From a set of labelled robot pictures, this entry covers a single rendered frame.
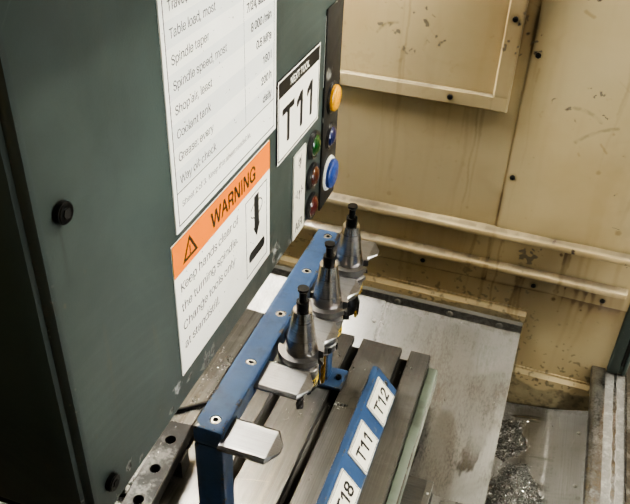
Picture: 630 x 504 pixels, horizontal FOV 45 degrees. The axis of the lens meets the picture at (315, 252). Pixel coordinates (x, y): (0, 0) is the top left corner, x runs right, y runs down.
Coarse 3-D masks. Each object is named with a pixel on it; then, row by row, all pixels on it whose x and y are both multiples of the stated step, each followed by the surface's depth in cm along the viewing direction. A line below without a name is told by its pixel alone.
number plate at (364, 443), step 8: (360, 424) 127; (360, 432) 126; (368, 432) 128; (352, 440) 124; (360, 440) 125; (368, 440) 127; (376, 440) 129; (352, 448) 123; (360, 448) 125; (368, 448) 126; (352, 456) 122; (360, 456) 124; (368, 456) 125; (360, 464) 123; (368, 464) 125
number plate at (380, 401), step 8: (376, 384) 135; (384, 384) 137; (376, 392) 134; (384, 392) 136; (368, 400) 132; (376, 400) 133; (384, 400) 135; (392, 400) 137; (368, 408) 131; (376, 408) 132; (384, 408) 134; (376, 416) 131; (384, 416) 133; (384, 424) 132
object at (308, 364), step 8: (280, 344) 103; (320, 344) 103; (280, 352) 102; (320, 352) 102; (280, 360) 103; (288, 360) 100; (296, 360) 100; (304, 360) 101; (312, 360) 101; (320, 360) 103; (296, 368) 101; (304, 368) 101; (312, 368) 102
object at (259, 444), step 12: (240, 420) 93; (228, 432) 91; (240, 432) 91; (252, 432) 91; (264, 432) 91; (276, 432) 91; (228, 444) 89; (240, 444) 90; (252, 444) 90; (264, 444) 90; (276, 444) 90; (240, 456) 88; (252, 456) 88; (264, 456) 88
